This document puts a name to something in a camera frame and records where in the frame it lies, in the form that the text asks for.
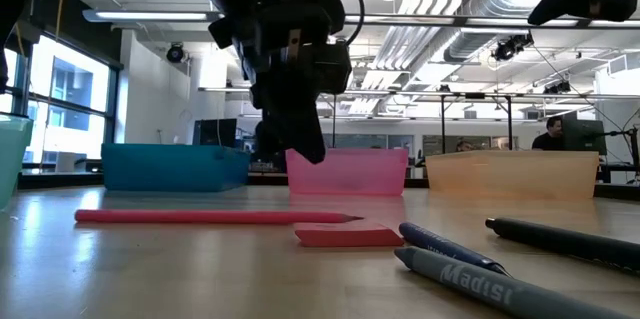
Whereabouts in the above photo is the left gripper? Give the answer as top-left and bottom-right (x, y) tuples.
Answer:
(207, 12), (328, 166)

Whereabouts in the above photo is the pink pencil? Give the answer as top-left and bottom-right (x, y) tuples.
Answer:
(74, 208), (365, 226)

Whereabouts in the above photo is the blue crayon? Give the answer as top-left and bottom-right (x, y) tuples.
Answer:
(398, 222), (512, 277)

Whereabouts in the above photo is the black computer monitor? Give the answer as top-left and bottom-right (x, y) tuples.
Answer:
(192, 118), (239, 149)
(559, 117), (608, 157)

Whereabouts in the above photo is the pink translucent plastic bin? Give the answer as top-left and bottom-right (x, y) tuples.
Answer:
(285, 147), (410, 197)

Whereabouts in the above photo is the pink printed eraser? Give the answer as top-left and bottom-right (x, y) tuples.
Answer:
(293, 222), (405, 249)

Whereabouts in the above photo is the blue plastic bin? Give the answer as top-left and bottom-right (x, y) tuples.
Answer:
(101, 142), (251, 193)

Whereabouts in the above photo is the ceiling strip light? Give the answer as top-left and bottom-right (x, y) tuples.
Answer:
(82, 8), (224, 24)

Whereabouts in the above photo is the orange translucent plastic bin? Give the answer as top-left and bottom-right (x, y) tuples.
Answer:
(425, 150), (600, 203)

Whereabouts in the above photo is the large window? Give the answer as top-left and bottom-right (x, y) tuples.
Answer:
(0, 33), (121, 176)

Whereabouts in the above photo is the grey crayon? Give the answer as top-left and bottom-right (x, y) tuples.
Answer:
(394, 246), (639, 319)

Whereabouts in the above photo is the black pen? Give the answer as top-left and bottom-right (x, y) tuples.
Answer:
(484, 216), (640, 276)

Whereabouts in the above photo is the mint green plastic bin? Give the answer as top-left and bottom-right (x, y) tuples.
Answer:
(0, 113), (34, 210)

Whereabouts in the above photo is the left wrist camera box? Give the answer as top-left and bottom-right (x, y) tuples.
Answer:
(313, 40), (354, 96)

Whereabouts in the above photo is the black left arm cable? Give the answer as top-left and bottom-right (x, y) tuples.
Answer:
(319, 0), (366, 48)

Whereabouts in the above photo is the round black ceiling camera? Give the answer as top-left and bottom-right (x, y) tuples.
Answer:
(166, 42), (186, 64)

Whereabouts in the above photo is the black lab rig frame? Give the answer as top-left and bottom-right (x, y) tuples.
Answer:
(302, 87), (640, 155)

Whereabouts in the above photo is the black aluminium rig frame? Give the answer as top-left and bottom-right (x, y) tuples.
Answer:
(17, 171), (640, 202)

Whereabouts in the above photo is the yellow hanging strap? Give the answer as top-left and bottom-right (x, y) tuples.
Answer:
(53, 0), (67, 43)

